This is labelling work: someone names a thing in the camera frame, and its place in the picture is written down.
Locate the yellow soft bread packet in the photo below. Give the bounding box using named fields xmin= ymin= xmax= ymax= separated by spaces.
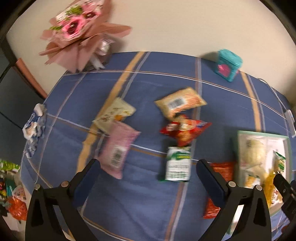
xmin=263 ymin=169 xmax=282 ymax=208

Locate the red patterned snack packet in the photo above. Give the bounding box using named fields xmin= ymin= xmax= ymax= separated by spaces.
xmin=203 ymin=161 xmax=235 ymax=219

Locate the green-white biscuit packet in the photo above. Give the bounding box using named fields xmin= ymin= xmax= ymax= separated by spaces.
xmin=158 ymin=146 xmax=192 ymax=182

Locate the pink snack packet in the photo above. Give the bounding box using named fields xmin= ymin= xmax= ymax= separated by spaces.
xmin=98 ymin=120 xmax=141 ymax=180

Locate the red chip snack packet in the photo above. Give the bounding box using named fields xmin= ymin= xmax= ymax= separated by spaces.
xmin=160 ymin=114 xmax=211 ymax=147

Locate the orange-white snack packet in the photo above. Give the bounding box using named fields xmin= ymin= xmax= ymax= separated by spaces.
xmin=154 ymin=87 xmax=207 ymax=120

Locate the green-white cookie packet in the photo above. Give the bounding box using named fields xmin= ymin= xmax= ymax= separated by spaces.
xmin=273 ymin=151 xmax=286 ymax=176

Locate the white tray with green rim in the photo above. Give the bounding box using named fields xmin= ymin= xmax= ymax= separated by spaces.
xmin=225 ymin=130 xmax=293 ymax=236

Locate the clear-wrapped round bread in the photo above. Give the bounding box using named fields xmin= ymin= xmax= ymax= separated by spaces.
xmin=238 ymin=134 xmax=267 ymax=182

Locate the white power strip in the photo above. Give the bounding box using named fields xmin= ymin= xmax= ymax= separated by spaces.
xmin=284 ymin=109 xmax=296 ymax=138

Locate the crumpled blue-white wrapper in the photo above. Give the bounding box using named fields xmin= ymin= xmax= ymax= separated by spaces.
xmin=22 ymin=103 xmax=47 ymax=159

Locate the small white floral packet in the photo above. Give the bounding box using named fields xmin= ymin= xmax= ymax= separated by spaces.
xmin=93 ymin=97 xmax=136 ymax=134

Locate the teal toy house box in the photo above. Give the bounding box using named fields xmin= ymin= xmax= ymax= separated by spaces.
xmin=215 ymin=49 xmax=243 ymax=82

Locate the blue checked tablecloth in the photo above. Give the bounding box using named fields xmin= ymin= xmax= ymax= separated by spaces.
xmin=21 ymin=52 xmax=290 ymax=240

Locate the pink flower bouquet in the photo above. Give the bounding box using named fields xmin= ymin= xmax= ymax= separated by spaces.
xmin=39 ymin=1 xmax=132 ymax=73

